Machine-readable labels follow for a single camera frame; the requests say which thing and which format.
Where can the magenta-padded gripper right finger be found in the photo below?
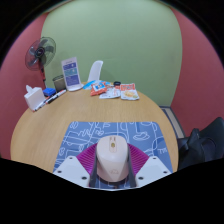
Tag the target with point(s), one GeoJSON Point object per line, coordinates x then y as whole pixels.
{"type": "Point", "coordinates": [153, 170]}

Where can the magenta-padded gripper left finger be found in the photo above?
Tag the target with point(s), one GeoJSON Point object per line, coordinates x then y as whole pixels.
{"type": "Point", "coordinates": [71, 170]}

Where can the pale pink computer mouse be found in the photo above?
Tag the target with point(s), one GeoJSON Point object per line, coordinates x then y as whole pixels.
{"type": "Point", "coordinates": [112, 160]}

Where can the blue patterned mouse pad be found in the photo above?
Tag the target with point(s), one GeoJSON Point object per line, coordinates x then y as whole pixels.
{"type": "Point", "coordinates": [83, 133]}

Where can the black chair with bag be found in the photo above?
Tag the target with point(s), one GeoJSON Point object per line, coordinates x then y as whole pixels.
{"type": "Point", "coordinates": [203, 146]}

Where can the black whiteboard marker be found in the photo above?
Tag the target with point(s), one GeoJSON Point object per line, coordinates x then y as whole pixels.
{"type": "Point", "coordinates": [56, 96]}
{"type": "Point", "coordinates": [42, 104]}

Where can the white tissue box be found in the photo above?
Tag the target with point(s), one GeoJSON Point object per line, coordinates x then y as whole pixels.
{"type": "Point", "coordinates": [34, 98]}

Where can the blue whiteboard eraser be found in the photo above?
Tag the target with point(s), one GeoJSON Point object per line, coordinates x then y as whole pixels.
{"type": "Point", "coordinates": [49, 91]}

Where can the white snack packet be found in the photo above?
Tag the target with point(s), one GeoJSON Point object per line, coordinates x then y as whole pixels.
{"type": "Point", "coordinates": [110, 94]}

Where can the blue snack packet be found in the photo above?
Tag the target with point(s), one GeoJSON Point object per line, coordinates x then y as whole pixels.
{"type": "Point", "coordinates": [88, 85]}

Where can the dark translucent cup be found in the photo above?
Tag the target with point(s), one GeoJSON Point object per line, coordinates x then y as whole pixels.
{"type": "Point", "coordinates": [59, 84]}

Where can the small black round object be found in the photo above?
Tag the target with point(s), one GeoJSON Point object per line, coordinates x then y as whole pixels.
{"type": "Point", "coordinates": [117, 83]}

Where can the white plastic chair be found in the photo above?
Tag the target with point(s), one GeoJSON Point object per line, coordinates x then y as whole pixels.
{"type": "Point", "coordinates": [96, 70]}

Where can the standing fan with red pole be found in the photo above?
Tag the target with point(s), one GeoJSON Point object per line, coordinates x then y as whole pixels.
{"type": "Point", "coordinates": [40, 53]}

